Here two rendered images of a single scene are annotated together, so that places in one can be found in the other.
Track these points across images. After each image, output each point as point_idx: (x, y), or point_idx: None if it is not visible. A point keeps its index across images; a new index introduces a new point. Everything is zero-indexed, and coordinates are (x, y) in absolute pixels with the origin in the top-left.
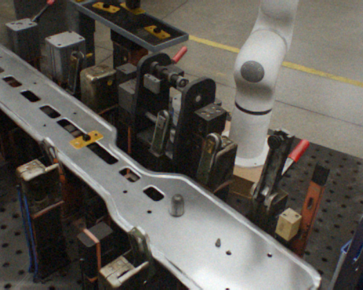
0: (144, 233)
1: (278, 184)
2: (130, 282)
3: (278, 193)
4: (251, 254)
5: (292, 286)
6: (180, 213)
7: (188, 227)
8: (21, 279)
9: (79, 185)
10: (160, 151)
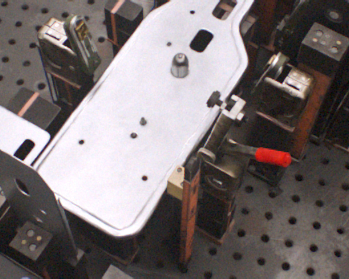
0: (71, 26)
1: (217, 149)
2: (52, 48)
3: (227, 164)
4: (139, 158)
5: (105, 206)
6: (174, 73)
7: (158, 88)
8: (147, 0)
9: None
10: (283, 27)
